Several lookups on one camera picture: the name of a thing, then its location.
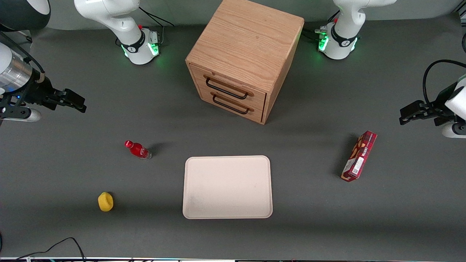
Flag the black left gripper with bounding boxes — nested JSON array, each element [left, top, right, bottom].
[[399, 98, 456, 126]]

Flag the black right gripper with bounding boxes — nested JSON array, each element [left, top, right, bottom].
[[23, 78, 87, 114]]

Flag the black metal drawer handle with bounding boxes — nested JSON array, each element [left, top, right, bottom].
[[212, 95, 250, 115], [205, 77, 249, 100]]

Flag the wooden drawer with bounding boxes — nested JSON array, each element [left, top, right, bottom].
[[198, 88, 265, 122], [190, 65, 267, 99]]

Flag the wooden drawer cabinet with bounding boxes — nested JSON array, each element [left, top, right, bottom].
[[185, 0, 305, 125]]

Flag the red snack box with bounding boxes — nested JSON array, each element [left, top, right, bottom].
[[341, 131, 378, 182]]

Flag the red plastic bottle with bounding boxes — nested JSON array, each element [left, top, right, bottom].
[[125, 140, 152, 160]]

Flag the yellow rounded toy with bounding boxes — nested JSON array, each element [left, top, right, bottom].
[[98, 192, 114, 212]]

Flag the beige rectangular tray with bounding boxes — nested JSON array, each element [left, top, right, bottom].
[[182, 155, 273, 219]]

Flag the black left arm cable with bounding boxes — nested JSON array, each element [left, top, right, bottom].
[[422, 59, 466, 107]]

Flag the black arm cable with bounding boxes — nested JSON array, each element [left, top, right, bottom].
[[0, 32, 46, 83], [422, 59, 466, 107]]

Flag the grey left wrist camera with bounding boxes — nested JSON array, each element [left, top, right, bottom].
[[442, 122, 466, 139]]

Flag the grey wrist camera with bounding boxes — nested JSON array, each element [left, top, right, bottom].
[[442, 122, 466, 139], [0, 107, 42, 123]]

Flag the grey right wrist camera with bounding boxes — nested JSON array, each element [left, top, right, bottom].
[[0, 107, 42, 123]]

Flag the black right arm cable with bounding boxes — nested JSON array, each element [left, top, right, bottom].
[[0, 32, 46, 83]]

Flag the black left base cables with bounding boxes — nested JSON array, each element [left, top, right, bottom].
[[301, 10, 341, 41]]

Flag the black cable on table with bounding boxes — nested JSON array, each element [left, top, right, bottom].
[[15, 237, 86, 262]]

